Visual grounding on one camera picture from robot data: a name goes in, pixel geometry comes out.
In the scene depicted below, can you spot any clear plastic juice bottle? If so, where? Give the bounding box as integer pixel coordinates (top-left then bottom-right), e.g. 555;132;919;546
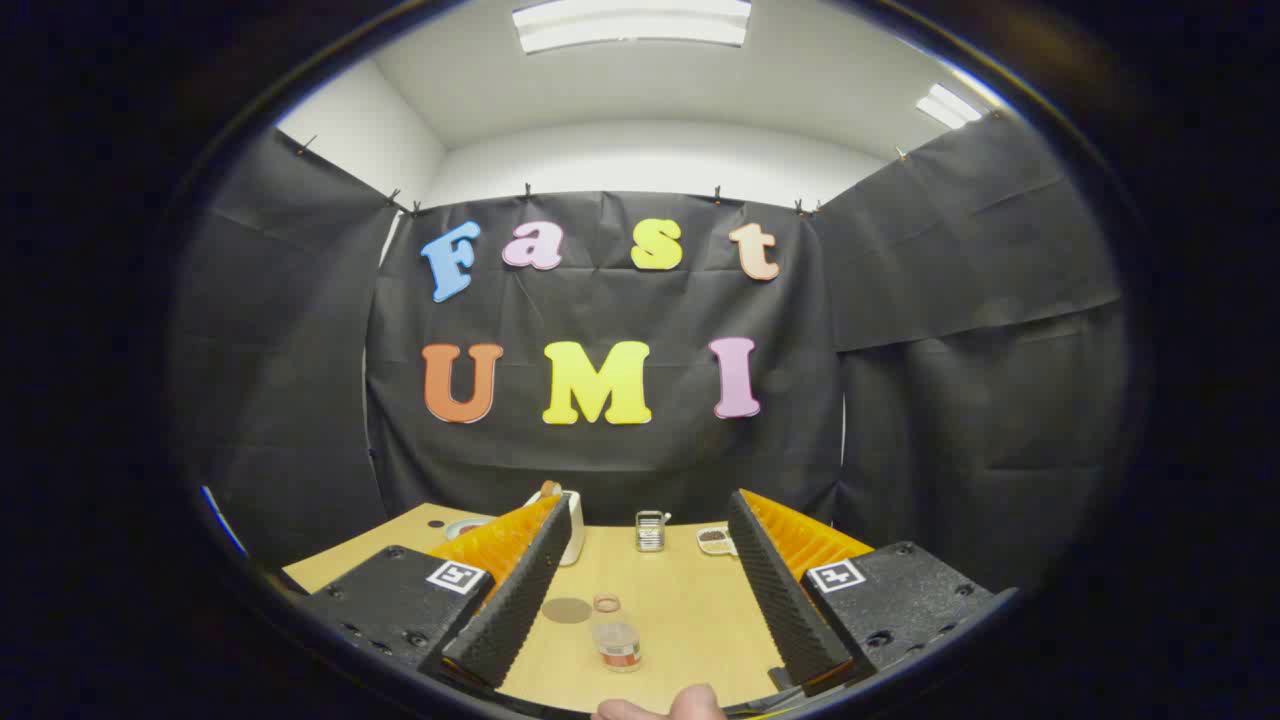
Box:
590;592;644;673

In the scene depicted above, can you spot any white toaster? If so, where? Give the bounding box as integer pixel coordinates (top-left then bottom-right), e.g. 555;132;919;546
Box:
527;488;586;567

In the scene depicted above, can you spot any wooden table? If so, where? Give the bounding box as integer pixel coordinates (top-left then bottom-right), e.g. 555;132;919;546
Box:
283;502;791;716

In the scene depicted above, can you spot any small ceiling light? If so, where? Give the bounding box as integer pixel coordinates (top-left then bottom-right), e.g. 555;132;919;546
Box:
915;83;984;131

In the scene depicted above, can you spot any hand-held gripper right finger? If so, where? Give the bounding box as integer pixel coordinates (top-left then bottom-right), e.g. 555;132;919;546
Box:
727;489;1019;698

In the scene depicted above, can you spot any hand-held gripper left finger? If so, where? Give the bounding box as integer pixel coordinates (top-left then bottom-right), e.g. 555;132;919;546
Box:
298;493;574;691

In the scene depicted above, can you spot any long ceiling light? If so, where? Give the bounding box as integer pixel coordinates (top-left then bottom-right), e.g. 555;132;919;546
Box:
512;0;753;54

